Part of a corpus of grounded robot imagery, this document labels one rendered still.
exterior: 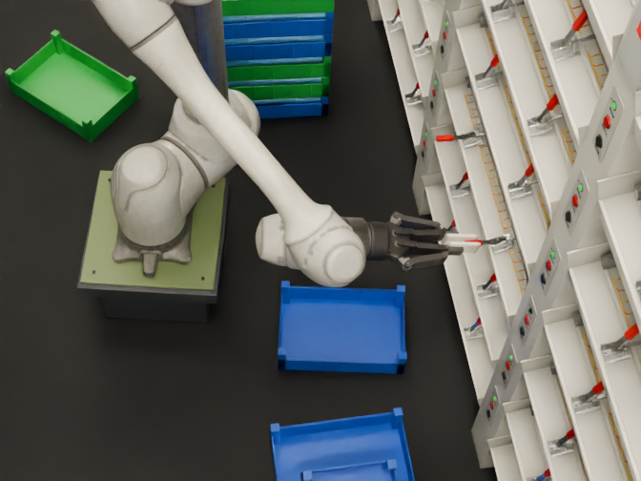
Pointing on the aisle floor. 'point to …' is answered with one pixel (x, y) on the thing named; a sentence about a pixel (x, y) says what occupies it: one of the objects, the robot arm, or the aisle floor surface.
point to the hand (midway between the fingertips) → (461, 242)
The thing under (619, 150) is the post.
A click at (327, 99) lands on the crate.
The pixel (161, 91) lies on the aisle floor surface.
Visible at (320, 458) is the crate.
